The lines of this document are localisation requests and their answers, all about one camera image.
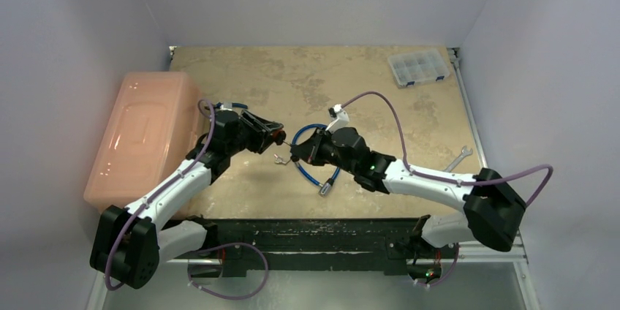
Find small silver key bunch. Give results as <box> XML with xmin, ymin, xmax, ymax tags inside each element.
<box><xmin>274</xmin><ymin>154</ymin><xmax>289</xmax><ymax>165</ymax></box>

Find small silver open wrench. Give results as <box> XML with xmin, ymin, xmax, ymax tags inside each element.
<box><xmin>444</xmin><ymin>145</ymin><xmax>473</xmax><ymax>173</ymax></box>

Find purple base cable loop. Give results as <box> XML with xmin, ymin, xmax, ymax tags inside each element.
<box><xmin>186</xmin><ymin>243</ymin><xmax>270</xmax><ymax>302</ymax></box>

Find blue handled pliers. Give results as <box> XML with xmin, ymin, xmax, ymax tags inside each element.
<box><xmin>214</xmin><ymin>102</ymin><xmax>249</xmax><ymax>110</ymax></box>

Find blue cable lock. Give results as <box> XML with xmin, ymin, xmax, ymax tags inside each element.
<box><xmin>290</xmin><ymin>124</ymin><xmax>341</xmax><ymax>197</ymax></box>

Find clear compartment organizer box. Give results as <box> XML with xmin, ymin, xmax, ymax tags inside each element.
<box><xmin>387</xmin><ymin>48</ymin><xmax>450</xmax><ymax>88</ymax></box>

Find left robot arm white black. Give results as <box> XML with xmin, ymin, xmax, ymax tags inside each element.
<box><xmin>89</xmin><ymin>109</ymin><xmax>286</xmax><ymax>291</ymax></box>

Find orange black padlock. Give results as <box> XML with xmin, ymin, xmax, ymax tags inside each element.
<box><xmin>273</xmin><ymin>130</ymin><xmax>286</xmax><ymax>145</ymax></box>

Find pink plastic storage box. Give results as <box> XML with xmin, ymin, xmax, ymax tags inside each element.
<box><xmin>83</xmin><ymin>72</ymin><xmax>204</xmax><ymax>211</ymax></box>

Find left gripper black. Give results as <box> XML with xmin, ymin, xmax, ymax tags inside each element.
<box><xmin>226</xmin><ymin>110</ymin><xmax>281</xmax><ymax>156</ymax></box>

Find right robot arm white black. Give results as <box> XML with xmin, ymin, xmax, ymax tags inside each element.
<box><xmin>290</xmin><ymin>127</ymin><xmax>526</xmax><ymax>257</ymax></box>

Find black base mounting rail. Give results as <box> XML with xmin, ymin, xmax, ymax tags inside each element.
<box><xmin>169</xmin><ymin>218</ymin><xmax>466</xmax><ymax>277</ymax></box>

